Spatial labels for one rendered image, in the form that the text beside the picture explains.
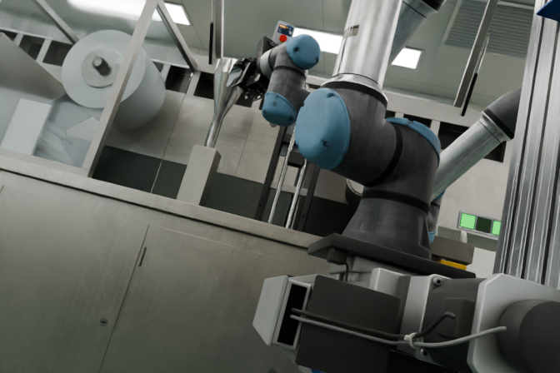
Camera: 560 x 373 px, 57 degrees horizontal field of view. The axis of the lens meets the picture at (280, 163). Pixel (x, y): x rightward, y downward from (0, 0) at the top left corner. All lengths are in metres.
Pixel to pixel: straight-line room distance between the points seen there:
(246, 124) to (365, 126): 1.44
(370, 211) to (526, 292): 0.43
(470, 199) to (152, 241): 1.25
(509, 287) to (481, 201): 1.71
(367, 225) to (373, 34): 0.31
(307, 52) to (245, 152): 1.13
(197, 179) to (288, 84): 0.89
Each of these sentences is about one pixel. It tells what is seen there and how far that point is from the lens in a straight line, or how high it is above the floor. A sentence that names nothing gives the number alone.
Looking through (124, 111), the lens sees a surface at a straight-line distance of 1.86.
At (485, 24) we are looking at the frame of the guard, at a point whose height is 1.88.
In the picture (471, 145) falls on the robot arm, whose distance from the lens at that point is 1.31.
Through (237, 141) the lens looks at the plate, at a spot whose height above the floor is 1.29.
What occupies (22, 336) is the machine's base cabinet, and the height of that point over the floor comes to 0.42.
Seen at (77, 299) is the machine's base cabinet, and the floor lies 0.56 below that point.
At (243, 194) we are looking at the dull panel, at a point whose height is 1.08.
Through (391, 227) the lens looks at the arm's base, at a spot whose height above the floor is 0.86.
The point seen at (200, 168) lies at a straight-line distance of 1.91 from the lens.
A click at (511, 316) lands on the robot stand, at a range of 0.44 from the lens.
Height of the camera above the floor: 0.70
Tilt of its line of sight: 15 degrees up
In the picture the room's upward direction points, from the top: 16 degrees clockwise
